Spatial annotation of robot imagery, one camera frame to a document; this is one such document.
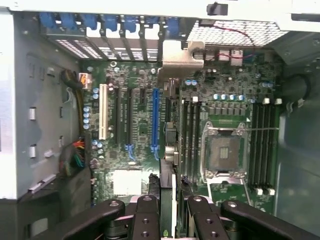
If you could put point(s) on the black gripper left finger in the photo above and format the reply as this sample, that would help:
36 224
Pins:
146 220

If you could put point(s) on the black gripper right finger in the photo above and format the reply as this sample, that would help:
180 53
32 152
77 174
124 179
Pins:
207 222

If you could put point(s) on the silver chipset heatsink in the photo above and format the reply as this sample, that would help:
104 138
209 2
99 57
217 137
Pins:
127 182

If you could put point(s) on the CPU socket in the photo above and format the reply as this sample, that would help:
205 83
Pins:
225 150

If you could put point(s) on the black RAM slot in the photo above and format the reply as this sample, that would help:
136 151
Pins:
275 150
268 150
255 150
191 140
185 140
197 140
261 150

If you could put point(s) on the blue expansion slot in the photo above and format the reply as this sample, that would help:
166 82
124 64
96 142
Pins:
155 117

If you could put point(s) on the long black expansion slot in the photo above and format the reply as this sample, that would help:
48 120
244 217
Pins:
129 117
118 115

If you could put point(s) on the metal locking lever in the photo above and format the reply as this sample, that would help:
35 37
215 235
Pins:
262 129

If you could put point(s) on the black open PC case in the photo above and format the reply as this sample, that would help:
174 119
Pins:
297 162

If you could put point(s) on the black plastic shroud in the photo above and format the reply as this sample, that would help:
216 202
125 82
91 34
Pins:
37 215

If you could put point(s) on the white expansion slot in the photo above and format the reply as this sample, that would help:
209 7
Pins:
103 112

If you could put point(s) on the short black expansion slot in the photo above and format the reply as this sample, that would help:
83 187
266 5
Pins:
143 97

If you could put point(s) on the green motherboard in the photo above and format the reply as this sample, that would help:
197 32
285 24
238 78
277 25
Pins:
225 82

